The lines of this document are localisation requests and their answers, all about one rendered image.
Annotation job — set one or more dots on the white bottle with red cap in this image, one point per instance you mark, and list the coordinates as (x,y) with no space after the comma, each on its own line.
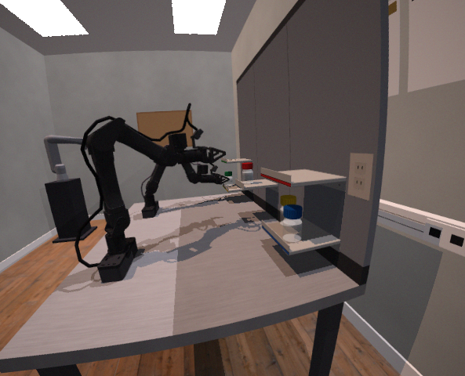
(247,173)

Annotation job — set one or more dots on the white bottle with yellow cap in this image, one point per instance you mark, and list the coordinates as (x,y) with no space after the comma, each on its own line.
(286,199)

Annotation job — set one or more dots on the clear bottle with green cap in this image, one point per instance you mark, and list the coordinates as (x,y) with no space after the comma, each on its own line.
(230,182)

